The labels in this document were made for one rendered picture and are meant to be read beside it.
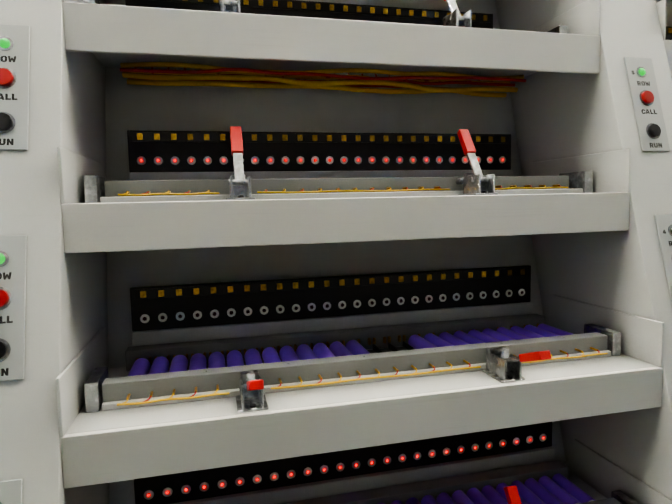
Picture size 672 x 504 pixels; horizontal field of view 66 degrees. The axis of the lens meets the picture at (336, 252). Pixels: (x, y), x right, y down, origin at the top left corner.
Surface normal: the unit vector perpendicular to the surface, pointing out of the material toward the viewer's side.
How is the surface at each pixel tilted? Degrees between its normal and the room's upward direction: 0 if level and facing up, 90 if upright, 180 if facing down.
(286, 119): 90
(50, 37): 90
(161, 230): 105
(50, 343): 90
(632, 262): 90
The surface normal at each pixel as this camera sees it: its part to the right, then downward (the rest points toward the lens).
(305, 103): 0.22, -0.18
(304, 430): 0.24, 0.08
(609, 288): -0.97, 0.04
